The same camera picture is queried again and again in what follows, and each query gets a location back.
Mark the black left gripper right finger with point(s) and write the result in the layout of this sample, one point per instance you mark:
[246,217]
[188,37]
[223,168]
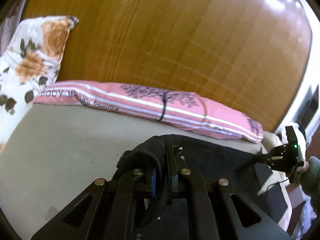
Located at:
[217,209]

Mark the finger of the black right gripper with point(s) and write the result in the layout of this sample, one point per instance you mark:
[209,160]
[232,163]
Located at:
[254,160]

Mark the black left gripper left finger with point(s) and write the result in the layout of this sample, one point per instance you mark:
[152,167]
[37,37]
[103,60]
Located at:
[104,210]

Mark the black denim pants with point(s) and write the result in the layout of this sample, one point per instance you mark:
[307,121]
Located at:
[212,161]

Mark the person's right hand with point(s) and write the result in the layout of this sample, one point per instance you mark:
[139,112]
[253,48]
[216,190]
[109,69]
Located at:
[303,168]

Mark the beige cushion at bedside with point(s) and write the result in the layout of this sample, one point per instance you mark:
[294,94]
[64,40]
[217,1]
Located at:
[270,140]

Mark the beige textured mattress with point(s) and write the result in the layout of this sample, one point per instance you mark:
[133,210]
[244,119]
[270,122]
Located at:
[57,151]

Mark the pink striped baby pillow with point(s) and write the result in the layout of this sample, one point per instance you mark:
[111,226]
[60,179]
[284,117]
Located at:
[185,110]

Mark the wooden bamboo headboard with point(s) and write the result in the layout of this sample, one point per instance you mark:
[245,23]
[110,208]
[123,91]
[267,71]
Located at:
[249,55]

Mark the white floral pillow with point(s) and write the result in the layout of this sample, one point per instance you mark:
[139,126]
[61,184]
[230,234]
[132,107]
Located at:
[29,64]

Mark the beige patterned curtain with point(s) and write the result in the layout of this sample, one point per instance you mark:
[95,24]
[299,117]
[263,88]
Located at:
[10,23]

